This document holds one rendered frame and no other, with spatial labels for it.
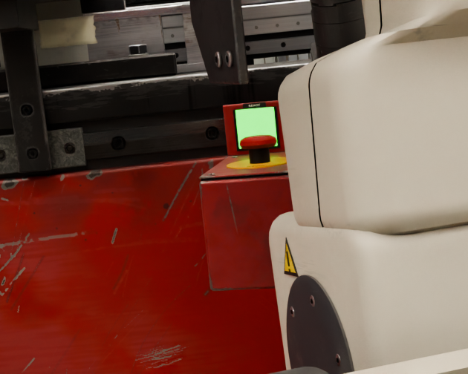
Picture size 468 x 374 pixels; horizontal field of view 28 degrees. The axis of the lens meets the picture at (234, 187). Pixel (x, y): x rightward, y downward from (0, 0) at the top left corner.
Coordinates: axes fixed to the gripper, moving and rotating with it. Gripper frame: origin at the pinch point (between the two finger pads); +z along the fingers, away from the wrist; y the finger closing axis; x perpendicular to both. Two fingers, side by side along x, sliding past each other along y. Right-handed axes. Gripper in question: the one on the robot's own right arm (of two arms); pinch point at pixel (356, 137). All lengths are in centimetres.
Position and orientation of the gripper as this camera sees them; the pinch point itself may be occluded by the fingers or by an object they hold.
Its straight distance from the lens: 95.4
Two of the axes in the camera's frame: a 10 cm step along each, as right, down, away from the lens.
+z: 1.7, 8.9, 4.1
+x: -9.9, 1.5, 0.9
